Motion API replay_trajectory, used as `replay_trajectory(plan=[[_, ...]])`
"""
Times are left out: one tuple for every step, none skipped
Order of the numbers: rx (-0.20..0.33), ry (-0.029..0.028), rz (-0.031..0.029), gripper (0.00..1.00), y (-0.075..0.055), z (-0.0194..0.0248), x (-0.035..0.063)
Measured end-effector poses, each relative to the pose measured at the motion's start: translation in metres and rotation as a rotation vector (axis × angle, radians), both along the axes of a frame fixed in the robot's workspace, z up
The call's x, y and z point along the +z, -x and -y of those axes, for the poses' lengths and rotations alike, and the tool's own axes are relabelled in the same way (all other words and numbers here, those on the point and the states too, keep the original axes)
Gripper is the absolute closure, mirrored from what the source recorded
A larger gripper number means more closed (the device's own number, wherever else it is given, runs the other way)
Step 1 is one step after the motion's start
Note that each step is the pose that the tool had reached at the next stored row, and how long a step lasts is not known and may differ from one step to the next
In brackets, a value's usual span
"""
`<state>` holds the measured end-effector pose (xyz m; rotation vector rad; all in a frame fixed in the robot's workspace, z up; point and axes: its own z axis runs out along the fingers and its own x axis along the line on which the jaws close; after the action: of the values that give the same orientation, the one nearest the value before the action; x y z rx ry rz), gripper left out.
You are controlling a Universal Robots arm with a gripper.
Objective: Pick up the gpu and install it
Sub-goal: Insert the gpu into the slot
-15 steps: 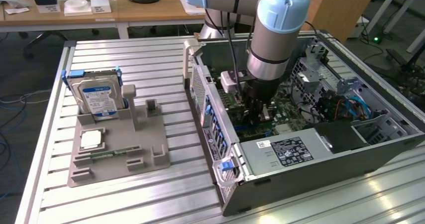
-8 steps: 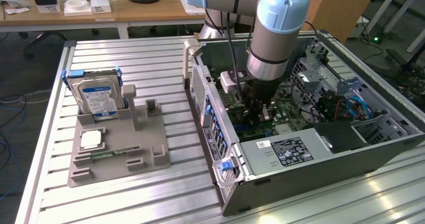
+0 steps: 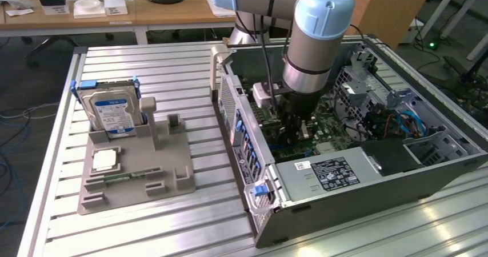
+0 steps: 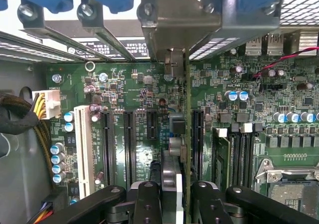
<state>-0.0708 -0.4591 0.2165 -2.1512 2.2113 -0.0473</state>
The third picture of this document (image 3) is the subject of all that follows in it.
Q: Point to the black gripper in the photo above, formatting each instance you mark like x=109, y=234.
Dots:
x=299, y=104

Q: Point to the blue case latch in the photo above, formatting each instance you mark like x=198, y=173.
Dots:
x=259, y=190

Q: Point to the wooden desk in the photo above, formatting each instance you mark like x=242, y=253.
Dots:
x=167, y=12

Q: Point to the white box with black top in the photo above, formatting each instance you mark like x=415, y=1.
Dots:
x=55, y=7

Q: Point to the green motherboard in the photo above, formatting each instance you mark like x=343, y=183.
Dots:
x=330, y=138

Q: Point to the white paper label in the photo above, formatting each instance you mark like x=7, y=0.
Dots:
x=19, y=12

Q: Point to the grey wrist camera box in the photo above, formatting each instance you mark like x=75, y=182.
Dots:
x=263, y=95

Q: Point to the silver CPU chip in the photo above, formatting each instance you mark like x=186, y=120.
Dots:
x=105, y=160

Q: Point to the stack of white papers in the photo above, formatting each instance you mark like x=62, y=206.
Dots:
x=219, y=11

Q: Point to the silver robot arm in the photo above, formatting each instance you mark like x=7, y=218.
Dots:
x=317, y=40

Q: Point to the open PC case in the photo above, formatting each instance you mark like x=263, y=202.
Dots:
x=362, y=205

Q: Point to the green RAM stick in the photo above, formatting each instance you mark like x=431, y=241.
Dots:
x=126, y=176

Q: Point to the hard disk with blue carrier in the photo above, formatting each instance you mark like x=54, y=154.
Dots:
x=113, y=111

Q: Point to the grey parts rack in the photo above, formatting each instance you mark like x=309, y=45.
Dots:
x=149, y=160

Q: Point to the white desk frame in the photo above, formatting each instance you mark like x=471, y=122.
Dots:
x=454, y=8

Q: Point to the grey power supply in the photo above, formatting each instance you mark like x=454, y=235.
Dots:
x=329, y=172

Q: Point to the wooden cabinet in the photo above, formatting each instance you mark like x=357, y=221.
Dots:
x=397, y=14

